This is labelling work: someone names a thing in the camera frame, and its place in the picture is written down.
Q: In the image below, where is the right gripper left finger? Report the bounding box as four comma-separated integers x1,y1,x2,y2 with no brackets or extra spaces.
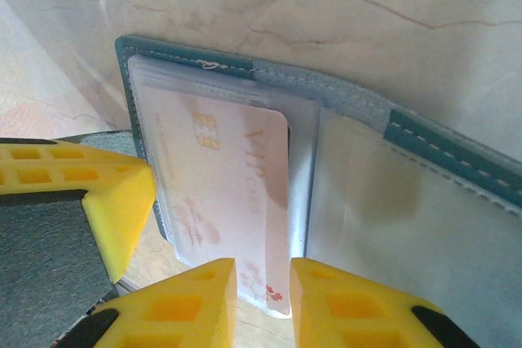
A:
60,257,238,348

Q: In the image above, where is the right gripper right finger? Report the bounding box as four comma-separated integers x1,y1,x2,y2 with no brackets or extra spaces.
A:
289,257,480,348

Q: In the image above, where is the teal leather card holder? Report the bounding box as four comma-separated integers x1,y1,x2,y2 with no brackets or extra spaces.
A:
113,33,522,348

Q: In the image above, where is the pink white VIP card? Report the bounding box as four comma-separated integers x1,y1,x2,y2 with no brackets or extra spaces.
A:
140,93,293,319

